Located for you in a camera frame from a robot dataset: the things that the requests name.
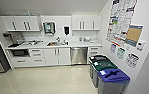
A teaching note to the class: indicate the stainless steel dishwasher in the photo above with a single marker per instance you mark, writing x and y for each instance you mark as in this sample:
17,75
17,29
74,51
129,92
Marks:
79,55

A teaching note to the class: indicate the chrome sink faucet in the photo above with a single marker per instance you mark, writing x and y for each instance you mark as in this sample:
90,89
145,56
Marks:
58,39

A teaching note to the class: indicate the stainless steel sink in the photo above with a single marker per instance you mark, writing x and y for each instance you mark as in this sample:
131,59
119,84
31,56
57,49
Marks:
56,43

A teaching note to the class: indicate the white double-door base cabinet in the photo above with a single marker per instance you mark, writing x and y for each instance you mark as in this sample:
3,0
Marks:
56,56

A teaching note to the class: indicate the white drawer stack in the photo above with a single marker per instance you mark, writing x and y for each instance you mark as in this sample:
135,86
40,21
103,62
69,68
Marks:
94,50
37,56

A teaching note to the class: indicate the grey bin black lid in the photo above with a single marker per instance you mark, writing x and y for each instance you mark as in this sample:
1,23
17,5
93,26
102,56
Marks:
98,58

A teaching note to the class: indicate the steel paper towel dispenser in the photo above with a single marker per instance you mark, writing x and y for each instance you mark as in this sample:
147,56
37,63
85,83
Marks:
49,28

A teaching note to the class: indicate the grey bin green lid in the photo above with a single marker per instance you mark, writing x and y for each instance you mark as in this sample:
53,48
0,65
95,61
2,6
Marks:
105,65

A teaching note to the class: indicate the small blue printed notice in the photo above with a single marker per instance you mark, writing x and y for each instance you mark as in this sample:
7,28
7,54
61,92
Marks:
113,48

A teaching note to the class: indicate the small white printed notice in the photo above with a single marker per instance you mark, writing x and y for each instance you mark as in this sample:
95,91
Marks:
132,60
121,53

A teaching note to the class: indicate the black built-in microwave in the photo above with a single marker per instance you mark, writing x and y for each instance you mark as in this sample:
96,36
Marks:
20,52

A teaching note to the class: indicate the wide white drawer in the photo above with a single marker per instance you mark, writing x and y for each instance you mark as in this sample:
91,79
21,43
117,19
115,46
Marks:
20,61

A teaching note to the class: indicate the pale blue bottle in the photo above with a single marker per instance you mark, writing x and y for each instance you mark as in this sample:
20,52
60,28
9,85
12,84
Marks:
29,13

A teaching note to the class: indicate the black coffee maker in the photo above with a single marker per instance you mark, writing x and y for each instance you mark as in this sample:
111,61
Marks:
14,44

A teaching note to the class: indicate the blue framed cork board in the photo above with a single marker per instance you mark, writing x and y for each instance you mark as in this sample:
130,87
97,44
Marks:
134,35

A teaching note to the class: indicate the large colourful wall poster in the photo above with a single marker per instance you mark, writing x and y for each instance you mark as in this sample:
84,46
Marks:
121,18

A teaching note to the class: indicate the white wall thermostat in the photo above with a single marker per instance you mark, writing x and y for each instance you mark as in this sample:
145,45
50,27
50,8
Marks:
141,45

